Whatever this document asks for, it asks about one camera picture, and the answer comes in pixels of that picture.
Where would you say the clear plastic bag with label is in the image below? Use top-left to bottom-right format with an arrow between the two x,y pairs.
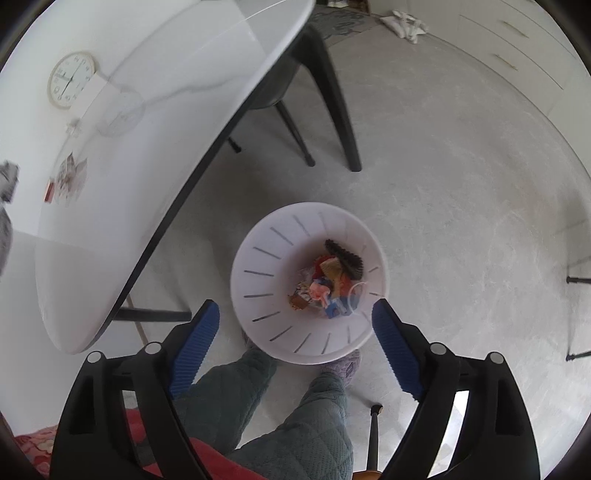
54,152 -> 88,206

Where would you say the round white clock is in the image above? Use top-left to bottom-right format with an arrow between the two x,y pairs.
47,52 -> 97,110

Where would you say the purple slipper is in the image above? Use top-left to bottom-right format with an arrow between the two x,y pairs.
321,349 -> 363,393

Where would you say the orange-red packet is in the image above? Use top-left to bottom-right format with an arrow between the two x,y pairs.
330,272 -> 354,298

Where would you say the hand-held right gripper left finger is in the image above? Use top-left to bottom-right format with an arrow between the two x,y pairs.
50,299 -> 220,480

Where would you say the grey newspaper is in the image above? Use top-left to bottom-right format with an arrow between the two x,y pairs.
0,161 -> 21,278

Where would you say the white cardboard box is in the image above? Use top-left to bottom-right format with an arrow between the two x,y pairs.
81,74 -> 116,116

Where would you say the white cloth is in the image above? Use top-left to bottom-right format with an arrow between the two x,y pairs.
379,10 -> 430,45

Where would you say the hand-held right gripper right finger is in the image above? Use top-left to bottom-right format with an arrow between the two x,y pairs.
372,298 -> 541,480

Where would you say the dark grey chair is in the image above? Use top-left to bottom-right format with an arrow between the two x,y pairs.
226,55 -> 317,168

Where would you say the white slotted waste bin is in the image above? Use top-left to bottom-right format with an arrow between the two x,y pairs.
230,202 -> 390,365

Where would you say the green quilted pant leg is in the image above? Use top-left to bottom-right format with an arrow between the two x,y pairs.
175,346 -> 282,462
226,371 -> 354,480

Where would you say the grey patterned rug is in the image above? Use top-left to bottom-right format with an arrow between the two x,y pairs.
309,4 -> 384,44

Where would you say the dark brown ruffled wrapper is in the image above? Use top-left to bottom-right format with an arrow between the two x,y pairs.
324,239 -> 365,280

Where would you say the black table leg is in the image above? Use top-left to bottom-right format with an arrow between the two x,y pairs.
113,308 -> 192,323
300,23 -> 363,172

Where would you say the white drawer cabinet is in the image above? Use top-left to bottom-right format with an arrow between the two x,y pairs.
457,0 -> 583,121

